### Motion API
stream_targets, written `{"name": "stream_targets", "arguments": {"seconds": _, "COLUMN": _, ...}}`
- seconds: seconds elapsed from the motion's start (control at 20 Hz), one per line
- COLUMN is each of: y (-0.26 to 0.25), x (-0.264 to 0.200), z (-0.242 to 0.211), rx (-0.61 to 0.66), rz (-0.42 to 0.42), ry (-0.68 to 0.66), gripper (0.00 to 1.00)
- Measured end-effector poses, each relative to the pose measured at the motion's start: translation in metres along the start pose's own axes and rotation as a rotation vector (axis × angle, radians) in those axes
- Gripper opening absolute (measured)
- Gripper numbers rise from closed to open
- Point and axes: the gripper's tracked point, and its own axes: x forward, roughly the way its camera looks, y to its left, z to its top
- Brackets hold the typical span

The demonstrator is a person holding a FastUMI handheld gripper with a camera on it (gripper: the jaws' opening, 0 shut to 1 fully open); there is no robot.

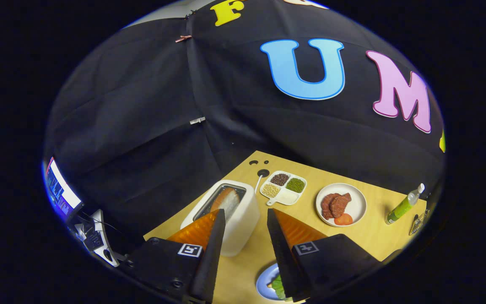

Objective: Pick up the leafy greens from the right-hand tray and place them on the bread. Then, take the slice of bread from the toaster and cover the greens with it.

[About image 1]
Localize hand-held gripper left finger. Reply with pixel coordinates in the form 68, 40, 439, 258
126, 209, 227, 304

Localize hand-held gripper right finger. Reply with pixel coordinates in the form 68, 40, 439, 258
267, 208, 381, 302

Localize green lettuce leaf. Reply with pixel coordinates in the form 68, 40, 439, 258
270, 274, 288, 300

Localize toasted bread slice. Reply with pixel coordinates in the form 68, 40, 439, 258
211, 187, 241, 220

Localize blue plate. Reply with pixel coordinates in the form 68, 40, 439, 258
256, 263, 294, 301

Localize white toaster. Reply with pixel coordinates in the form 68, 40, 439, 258
181, 180, 261, 257

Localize white divided dish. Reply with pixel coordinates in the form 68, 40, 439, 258
260, 170, 308, 206

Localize brown meat slice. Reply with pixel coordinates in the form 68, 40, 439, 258
330, 193, 352, 218
321, 193, 340, 219

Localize green beans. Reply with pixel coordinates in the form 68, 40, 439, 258
286, 178, 305, 194

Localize round white plate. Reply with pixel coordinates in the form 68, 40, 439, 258
316, 183, 367, 228

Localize black keyboard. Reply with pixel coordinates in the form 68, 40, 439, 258
83, 230, 105, 252

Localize green bottle with white cap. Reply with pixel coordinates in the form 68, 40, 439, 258
386, 183, 425, 225

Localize black backdrop cloth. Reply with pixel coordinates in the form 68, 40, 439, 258
43, 0, 446, 254

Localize computer monitor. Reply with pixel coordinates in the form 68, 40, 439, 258
44, 157, 84, 223

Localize small wire basket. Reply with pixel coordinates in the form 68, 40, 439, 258
410, 209, 429, 235

